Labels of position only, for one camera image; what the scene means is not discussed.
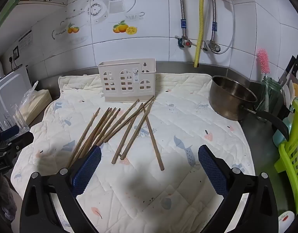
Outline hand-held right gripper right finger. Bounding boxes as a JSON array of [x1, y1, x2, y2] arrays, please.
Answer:
[[198, 144, 279, 233]]

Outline pink bottle brush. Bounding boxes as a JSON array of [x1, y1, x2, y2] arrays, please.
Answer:
[[257, 49, 271, 78]]

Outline green plastic dish rack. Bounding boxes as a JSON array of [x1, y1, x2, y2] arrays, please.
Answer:
[[275, 99, 298, 214]]

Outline black handled kitchen knife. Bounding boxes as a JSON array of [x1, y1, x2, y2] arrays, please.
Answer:
[[284, 54, 298, 88], [278, 56, 296, 84]]

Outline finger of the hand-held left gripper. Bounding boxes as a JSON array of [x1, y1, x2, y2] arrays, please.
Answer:
[[0, 125, 34, 152]]

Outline cream plastic utensil holder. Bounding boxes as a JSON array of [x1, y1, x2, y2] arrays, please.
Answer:
[[98, 58, 156, 103]]

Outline red handled wall valve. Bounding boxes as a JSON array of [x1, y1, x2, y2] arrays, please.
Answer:
[[177, 36, 193, 48]]

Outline small white dish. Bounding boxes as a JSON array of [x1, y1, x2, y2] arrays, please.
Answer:
[[278, 211, 296, 226]]

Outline stack of paper in plastic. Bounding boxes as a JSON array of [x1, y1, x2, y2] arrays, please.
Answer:
[[18, 80, 53, 127]]

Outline white cutting board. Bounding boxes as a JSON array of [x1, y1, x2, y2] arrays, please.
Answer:
[[0, 74, 32, 129], [7, 64, 30, 78]]

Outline thin white hose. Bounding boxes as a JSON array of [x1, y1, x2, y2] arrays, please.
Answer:
[[204, 0, 237, 54]]

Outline green glass jar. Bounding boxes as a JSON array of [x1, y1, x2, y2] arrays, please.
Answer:
[[257, 76, 283, 117]]

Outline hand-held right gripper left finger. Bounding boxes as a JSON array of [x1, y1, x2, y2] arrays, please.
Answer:
[[19, 145, 102, 233]]

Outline metal wall valve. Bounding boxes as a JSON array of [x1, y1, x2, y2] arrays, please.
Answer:
[[204, 40, 222, 52]]

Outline teal cup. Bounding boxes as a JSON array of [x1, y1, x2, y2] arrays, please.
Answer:
[[272, 119, 291, 148]]

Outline printed quilted mat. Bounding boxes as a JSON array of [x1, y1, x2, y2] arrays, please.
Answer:
[[10, 73, 255, 233]]

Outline braided metal water hose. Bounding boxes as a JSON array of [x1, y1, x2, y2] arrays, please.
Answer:
[[210, 0, 220, 42], [177, 0, 188, 39]]

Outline white wall notice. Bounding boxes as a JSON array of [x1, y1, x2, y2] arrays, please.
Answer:
[[18, 29, 33, 51]]

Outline yellow gas hose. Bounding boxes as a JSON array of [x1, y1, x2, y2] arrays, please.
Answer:
[[193, 0, 208, 68]]

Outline pile of wooden chopsticks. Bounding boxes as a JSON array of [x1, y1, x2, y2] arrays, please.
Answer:
[[66, 96, 165, 171]]

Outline steel pot with black handle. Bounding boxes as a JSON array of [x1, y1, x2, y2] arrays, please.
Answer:
[[209, 75, 290, 141]]

